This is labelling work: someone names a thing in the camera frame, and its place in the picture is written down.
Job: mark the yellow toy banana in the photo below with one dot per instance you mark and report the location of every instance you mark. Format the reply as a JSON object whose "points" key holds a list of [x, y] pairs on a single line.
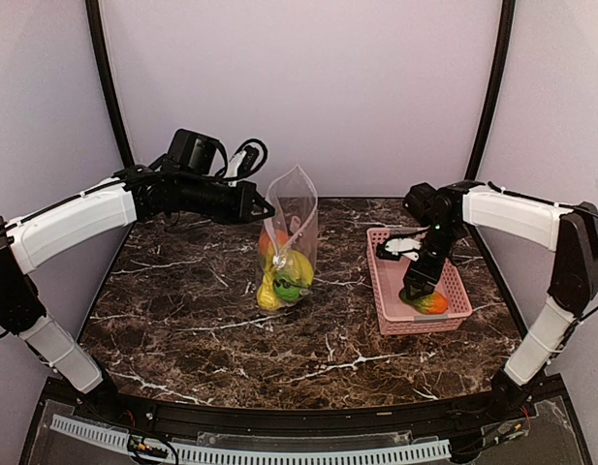
{"points": [[293, 267]]}

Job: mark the green toy watermelon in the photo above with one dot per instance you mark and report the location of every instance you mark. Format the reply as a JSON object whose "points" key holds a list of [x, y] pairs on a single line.
{"points": [[288, 290]]}

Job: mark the green orange toy mango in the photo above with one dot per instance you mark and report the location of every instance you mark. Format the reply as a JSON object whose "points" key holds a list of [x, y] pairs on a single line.
{"points": [[433, 304]]}

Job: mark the toy orange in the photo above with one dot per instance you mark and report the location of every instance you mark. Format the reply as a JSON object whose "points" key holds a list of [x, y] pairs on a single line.
{"points": [[267, 242]]}

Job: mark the yellow toy pepper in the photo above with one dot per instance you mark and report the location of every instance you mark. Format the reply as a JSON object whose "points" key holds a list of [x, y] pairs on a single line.
{"points": [[266, 297]]}

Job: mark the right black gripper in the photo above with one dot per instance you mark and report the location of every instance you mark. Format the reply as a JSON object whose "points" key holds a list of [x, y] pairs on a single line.
{"points": [[416, 273]]}

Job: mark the left black frame post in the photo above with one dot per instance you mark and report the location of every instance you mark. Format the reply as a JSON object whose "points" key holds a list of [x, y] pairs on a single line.
{"points": [[104, 71]]}

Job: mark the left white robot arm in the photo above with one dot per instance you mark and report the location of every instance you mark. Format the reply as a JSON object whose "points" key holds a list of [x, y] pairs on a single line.
{"points": [[129, 196]]}

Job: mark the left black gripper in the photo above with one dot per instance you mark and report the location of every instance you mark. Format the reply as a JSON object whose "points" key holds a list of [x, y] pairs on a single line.
{"points": [[243, 204]]}

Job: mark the black front rail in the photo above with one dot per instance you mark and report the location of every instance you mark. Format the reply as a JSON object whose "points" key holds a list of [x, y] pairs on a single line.
{"points": [[331, 401]]}

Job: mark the clear zip top bag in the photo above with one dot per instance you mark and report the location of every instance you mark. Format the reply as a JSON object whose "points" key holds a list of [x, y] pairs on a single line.
{"points": [[295, 199]]}

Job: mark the white slotted cable duct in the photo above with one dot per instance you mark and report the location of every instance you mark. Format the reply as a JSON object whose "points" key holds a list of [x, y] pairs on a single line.
{"points": [[217, 448]]}

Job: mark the right black frame post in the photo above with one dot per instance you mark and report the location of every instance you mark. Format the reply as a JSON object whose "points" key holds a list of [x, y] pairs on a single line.
{"points": [[497, 70]]}

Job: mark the black frame post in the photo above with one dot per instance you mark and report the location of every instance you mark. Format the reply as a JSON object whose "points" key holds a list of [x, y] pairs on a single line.
{"points": [[497, 70], [104, 71]]}

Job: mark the pink plastic basket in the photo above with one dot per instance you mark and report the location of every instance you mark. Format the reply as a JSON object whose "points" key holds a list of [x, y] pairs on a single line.
{"points": [[389, 253]]}

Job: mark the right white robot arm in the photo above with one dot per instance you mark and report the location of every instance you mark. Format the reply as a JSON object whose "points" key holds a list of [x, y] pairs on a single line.
{"points": [[570, 232]]}

